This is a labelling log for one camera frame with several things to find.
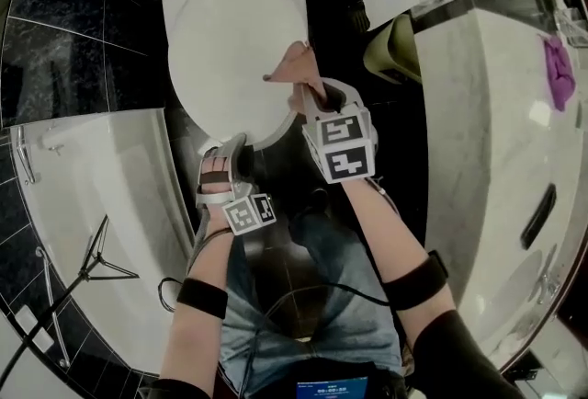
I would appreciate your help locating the purple cloth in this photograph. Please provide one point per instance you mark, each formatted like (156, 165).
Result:
(560, 75)

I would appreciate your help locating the chrome sink faucet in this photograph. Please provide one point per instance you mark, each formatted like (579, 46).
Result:
(549, 277)

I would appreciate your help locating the black shoe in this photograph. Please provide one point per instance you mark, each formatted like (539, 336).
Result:
(317, 201)

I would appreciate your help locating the person's left forearm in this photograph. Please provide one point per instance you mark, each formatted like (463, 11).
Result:
(197, 264)

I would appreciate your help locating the black smartphone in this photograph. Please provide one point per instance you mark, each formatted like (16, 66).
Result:
(538, 215)

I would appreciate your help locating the brown cloth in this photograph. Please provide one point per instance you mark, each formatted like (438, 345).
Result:
(301, 66)

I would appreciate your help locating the white rectangular soap dish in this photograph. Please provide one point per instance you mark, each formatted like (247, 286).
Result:
(32, 328)

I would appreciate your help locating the black elastic armband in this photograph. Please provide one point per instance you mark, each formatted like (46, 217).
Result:
(415, 282)
(202, 298)

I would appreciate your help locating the chrome grab bar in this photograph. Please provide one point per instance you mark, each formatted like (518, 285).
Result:
(53, 305)

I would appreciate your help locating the round floor drain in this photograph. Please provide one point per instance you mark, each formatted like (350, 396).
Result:
(360, 18)

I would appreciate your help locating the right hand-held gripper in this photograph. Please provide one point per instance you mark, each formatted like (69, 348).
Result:
(347, 149)

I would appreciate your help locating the person's black jacket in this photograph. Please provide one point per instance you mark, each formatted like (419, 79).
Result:
(459, 360)

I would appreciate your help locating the white toilet lid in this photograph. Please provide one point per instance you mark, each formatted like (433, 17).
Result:
(225, 57)

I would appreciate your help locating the person's right forearm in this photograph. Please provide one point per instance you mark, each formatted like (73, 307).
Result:
(386, 227)

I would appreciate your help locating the beige waste bin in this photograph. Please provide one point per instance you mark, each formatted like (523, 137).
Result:
(395, 52)

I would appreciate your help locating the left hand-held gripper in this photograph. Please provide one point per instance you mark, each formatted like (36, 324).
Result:
(248, 213)

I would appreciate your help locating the white bathtub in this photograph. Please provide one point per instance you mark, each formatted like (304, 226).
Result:
(115, 167)

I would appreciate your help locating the person's left hand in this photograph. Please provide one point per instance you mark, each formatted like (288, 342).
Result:
(213, 167)

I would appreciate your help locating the white sink basin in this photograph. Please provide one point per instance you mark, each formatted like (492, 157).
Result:
(514, 291)

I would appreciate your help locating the black tripod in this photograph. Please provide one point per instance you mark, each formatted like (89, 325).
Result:
(87, 270)

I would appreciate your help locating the person's legs in blue jeans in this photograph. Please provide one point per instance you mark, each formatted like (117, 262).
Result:
(321, 277)

